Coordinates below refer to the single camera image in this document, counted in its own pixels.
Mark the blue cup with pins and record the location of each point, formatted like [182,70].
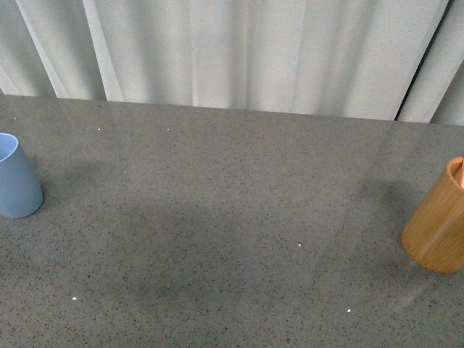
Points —
[21,193]

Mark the wooden chopstick holder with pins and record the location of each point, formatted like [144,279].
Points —
[433,237]

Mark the white curtain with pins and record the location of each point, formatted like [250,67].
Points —
[388,60]

